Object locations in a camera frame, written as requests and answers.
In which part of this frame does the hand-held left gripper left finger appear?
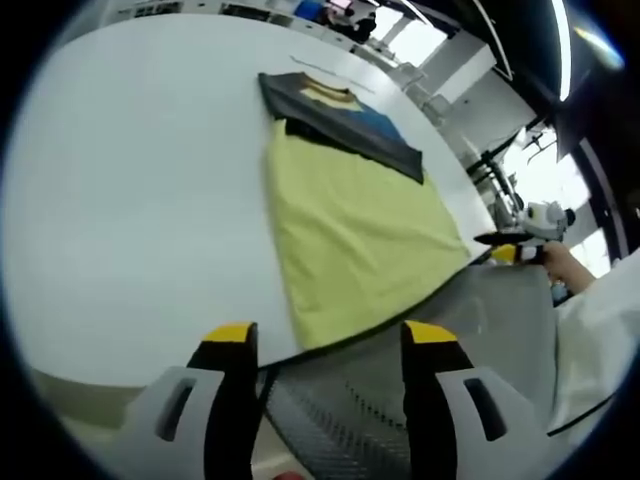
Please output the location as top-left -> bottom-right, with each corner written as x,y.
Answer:
121,321 -> 262,480

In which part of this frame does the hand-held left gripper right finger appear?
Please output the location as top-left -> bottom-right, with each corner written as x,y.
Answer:
399,319 -> 555,480

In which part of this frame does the yellow blue grey garment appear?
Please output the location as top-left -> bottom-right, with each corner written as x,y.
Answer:
257,71 -> 471,350

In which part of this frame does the black metal stand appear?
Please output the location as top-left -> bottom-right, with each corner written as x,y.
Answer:
467,127 -> 556,221

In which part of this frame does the mesh office chair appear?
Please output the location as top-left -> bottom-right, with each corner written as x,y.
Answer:
262,344 -> 416,479

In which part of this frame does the ceiling light strip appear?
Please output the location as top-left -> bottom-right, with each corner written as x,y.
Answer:
552,0 -> 571,101

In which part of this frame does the thin black cable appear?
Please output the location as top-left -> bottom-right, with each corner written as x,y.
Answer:
547,394 -> 616,437

